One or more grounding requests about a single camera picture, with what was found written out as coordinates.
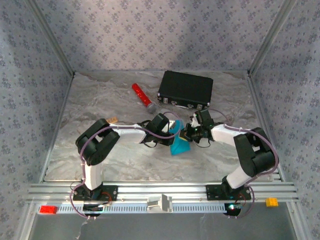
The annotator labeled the red tube with grey cap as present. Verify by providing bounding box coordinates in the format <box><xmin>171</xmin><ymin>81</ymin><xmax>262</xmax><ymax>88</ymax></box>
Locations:
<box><xmin>131</xmin><ymin>83</ymin><xmax>158</xmax><ymax>115</ymax></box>

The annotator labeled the black hard case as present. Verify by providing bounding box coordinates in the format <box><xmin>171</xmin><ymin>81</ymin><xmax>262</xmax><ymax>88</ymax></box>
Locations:
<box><xmin>156</xmin><ymin>70</ymin><xmax>214</xmax><ymax>111</ymax></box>

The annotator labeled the black controller board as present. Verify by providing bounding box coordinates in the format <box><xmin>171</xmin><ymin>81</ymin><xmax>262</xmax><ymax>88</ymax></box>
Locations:
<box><xmin>83</xmin><ymin>203</ymin><xmax>105</xmax><ymax>216</ymax></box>
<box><xmin>224</xmin><ymin>202</ymin><xmax>243</xmax><ymax>217</ymax></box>

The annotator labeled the yellow toy brick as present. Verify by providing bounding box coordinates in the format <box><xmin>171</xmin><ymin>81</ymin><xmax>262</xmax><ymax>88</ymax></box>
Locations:
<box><xmin>265</xmin><ymin>197</ymin><xmax>279</xmax><ymax>208</ymax></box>

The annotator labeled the red toy brick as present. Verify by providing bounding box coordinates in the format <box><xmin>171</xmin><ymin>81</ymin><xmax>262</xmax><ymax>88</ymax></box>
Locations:
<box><xmin>39</xmin><ymin>205</ymin><xmax>58</xmax><ymax>215</ymax></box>

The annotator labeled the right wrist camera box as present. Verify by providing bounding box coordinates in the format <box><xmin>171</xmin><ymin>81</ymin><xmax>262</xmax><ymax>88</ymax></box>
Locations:
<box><xmin>189</xmin><ymin>112</ymin><xmax>199</xmax><ymax>129</ymax></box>

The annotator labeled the aluminium mounting rail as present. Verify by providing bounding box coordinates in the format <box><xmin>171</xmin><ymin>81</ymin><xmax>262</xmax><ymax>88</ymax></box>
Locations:
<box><xmin>26</xmin><ymin>181</ymin><xmax>300</xmax><ymax>204</ymax></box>

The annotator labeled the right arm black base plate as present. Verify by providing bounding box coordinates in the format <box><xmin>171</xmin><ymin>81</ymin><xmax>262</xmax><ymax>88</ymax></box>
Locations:
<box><xmin>205</xmin><ymin>184</ymin><xmax>252</xmax><ymax>202</ymax></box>

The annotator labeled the grey metal bracket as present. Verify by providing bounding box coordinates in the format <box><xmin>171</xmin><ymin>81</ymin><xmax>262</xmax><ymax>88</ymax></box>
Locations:
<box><xmin>146</xmin><ymin>193</ymin><xmax>174</xmax><ymax>214</ymax></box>

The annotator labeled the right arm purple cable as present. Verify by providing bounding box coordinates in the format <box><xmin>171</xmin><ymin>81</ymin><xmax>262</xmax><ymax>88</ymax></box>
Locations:
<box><xmin>208</xmin><ymin>108</ymin><xmax>280</xmax><ymax>219</ymax></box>

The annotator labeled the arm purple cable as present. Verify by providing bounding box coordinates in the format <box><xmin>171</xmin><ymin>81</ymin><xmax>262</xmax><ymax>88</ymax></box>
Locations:
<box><xmin>208</xmin><ymin>108</ymin><xmax>280</xmax><ymax>219</ymax></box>
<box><xmin>70</xmin><ymin>111</ymin><xmax>179</xmax><ymax>221</ymax></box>

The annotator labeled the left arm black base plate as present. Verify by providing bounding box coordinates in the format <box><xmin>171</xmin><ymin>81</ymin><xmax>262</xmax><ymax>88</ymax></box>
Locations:
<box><xmin>71</xmin><ymin>185</ymin><xmax>119</xmax><ymax>202</ymax></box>

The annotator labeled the white slotted cable duct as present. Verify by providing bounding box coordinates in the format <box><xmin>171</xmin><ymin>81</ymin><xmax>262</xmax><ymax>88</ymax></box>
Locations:
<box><xmin>36</xmin><ymin>202</ymin><xmax>242</xmax><ymax>215</ymax></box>

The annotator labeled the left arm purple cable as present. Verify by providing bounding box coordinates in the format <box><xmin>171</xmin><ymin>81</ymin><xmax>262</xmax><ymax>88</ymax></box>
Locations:
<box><xmin>70</xmin><ymin>111</ymin><xmax>179</xmax><ymax>221</ymax></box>

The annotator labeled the aluminium corner post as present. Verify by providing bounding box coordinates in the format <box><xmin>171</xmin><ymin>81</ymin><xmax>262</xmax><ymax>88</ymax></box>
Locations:
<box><xmin>247</xmin><ymin>0</ymin><xmax>300</xmax><ymax>77</ymax></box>
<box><xmin>26</xmin><ymin>0</ymin><xmax>76</xmax><ymax>77</ymax></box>

